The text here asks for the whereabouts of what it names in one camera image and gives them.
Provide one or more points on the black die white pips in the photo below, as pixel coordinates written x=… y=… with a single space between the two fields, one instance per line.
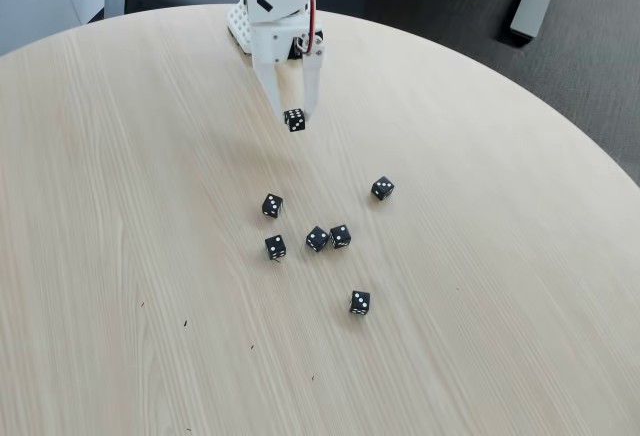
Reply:
x=382 y=188
x=317 y=239
x=359 y=303
x=272 y=205
x=275 y=247
x=340 y=236
x=295 y=120

